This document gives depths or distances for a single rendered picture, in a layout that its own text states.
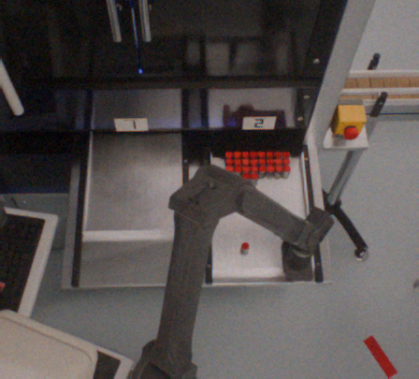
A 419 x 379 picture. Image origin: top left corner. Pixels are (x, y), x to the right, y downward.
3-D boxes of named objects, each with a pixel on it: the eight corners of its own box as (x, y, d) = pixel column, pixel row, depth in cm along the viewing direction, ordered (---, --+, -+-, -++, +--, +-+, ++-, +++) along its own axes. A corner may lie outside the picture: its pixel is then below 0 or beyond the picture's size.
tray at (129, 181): (92, 127, 181) (90, 121, 178) (180, 125, 182) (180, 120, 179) (84, 236, 165) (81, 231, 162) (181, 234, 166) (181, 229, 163)
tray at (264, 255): (209, 157, 177) (210, 152, 174) (301, 157, 177) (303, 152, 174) (212, 272, 161) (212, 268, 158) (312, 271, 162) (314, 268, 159)
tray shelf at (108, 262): (76, 130, 182) (74, 127, 181) (312, 127, 184) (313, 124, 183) (62, 290, 160) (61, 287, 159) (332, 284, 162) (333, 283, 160)
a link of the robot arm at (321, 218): (274, 225, 138) (307, 240, 134) (301, 187, 142) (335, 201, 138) (282, 251, 147) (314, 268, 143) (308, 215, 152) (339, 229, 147)
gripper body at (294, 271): (307, 241, 155) (311, 231, 148) (312, 282, 150) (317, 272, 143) (281, 242, 155) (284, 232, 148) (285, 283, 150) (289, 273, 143)
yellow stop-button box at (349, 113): (331, 113, 175) (336, 98, 169) (356, 113, 175) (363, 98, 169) (334, 137, 172) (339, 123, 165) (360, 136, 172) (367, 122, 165)
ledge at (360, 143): (317, 110, 187) (318, 107, 185) (360, 109, 187) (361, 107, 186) (323, 151, 181) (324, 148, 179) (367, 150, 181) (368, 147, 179)
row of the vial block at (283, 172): (224, 172, 175) (225, 165, 170) (288, 172, 175) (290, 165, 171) (224, 180, 173) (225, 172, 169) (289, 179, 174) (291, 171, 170)
